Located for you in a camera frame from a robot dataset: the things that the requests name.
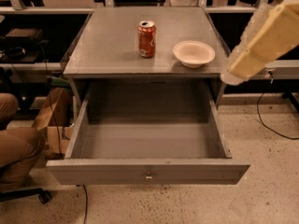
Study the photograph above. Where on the black headphones on shelf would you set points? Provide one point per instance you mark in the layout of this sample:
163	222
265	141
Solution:
14	53

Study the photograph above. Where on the brown cardboard box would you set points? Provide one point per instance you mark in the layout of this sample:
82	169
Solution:
53	120

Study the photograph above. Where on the white paper bowl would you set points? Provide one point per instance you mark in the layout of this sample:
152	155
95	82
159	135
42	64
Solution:
194	54

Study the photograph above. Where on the grey cabinet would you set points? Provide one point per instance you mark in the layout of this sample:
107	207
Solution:
108	47

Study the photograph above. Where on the open grey top drawer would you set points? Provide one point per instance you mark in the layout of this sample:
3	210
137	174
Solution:
170	129

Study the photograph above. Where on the black office chair base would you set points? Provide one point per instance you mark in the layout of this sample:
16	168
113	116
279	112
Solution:
43	195

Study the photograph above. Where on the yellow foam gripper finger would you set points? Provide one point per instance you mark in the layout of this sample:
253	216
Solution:
270	33

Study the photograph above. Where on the metal drawer knob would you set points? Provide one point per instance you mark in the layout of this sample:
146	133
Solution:
148	176

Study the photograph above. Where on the person's leg in tan trousers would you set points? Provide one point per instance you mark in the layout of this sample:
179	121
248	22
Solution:
20	147

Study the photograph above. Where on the orange soda can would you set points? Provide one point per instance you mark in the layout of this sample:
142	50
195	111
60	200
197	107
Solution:
146	39

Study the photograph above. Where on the dark box on shelf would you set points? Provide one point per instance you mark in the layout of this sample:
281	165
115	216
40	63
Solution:
25	33

